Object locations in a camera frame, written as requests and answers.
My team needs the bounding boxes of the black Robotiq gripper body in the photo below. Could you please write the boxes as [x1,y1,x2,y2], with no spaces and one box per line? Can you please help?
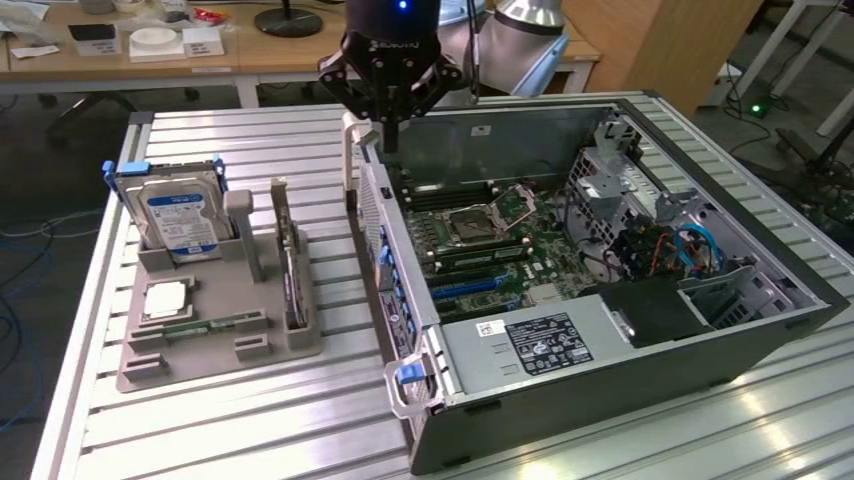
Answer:
[339,0,443,99]

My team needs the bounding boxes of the green graphics card black heatsink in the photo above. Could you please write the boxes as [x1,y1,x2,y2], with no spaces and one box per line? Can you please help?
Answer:
[268,176,316,333]

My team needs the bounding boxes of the long wooden desk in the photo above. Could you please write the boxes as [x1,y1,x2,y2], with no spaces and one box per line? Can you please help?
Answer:
[0,0,602,96]

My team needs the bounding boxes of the black round lamp base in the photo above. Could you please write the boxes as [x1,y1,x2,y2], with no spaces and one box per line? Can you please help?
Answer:
[252,0,325,39]

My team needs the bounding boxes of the plain white box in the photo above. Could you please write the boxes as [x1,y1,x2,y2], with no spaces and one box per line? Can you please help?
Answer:
[180,26,225,59]

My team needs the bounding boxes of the metal socket cover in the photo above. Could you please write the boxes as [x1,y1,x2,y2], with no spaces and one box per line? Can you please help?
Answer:
[490,183,539,231]

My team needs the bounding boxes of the white round container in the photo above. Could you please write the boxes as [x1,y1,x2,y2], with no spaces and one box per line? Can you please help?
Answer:
[127,27,185,64]

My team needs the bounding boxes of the CPU socket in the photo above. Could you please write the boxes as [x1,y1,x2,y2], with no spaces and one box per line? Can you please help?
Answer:
[444,204,503,247]

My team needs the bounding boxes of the metal disk bay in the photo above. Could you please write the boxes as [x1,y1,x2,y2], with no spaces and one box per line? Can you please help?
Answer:
[566,147,670,222]
[676,263,799,332]

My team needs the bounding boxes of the wooden cabinet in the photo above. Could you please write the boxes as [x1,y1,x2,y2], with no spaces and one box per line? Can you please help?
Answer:
[578,0,766,116]

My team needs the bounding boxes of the hard disk in blue caddy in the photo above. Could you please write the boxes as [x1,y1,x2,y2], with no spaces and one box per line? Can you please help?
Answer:
[100,157,240,265]

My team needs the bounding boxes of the black office chair base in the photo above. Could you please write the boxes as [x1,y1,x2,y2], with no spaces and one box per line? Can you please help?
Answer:
[43,87,201,149]

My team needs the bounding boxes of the black installed RAM stick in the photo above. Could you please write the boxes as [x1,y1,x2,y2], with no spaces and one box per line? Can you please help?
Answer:
[432,242,530,274]

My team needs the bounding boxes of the white box black lid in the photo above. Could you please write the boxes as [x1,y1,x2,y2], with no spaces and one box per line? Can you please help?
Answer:
[68,23,125,58]

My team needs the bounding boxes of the green motherboard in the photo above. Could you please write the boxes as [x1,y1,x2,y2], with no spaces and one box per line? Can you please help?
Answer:
[392,169,602,324]

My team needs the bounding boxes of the blue expansion slot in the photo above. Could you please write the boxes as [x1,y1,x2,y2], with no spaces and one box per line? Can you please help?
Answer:
[428,276,507,302]

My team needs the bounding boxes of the white paper slip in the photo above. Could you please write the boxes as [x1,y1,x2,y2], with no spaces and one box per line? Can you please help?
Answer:
[8,44,63,59]

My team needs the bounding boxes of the clear plastic bag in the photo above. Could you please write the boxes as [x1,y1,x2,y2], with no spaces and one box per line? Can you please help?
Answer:
[0,0,69,45]

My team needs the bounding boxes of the grey printed parts rack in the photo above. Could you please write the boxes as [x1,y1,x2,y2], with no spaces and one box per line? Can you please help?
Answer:
[116,188,325,395]

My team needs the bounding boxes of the silver CPU chip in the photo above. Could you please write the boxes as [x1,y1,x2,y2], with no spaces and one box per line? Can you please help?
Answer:
[143,282,189,317]

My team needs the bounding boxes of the green RAM stick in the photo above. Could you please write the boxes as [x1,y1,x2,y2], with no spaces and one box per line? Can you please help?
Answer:
[163,317,259,338]

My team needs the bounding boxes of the grey power supply unit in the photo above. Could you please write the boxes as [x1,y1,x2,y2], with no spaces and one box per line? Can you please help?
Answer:
[425,294,635,396]

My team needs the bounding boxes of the black floor stand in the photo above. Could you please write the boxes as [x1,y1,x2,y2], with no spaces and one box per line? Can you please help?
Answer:
[772,127,854,222]

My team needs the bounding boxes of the black open PC case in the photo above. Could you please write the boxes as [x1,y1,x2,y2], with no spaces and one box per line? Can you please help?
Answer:
[340,97,854,476]

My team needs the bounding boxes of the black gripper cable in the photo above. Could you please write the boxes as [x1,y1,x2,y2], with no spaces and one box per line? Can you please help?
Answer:
[464,0,484,105]

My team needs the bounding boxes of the black power wire bundle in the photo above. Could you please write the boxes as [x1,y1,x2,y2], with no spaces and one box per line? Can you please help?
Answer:
[603,224,679,281]

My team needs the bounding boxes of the white desk frame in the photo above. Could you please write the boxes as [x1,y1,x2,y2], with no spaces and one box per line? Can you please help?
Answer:
[726,0,854,137]

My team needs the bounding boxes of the blue data wire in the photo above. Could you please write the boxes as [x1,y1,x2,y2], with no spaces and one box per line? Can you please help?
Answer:
[671,224,727,274]

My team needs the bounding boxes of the blue floor cables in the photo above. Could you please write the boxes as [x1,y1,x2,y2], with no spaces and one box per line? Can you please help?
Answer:
[0,209,56,432]

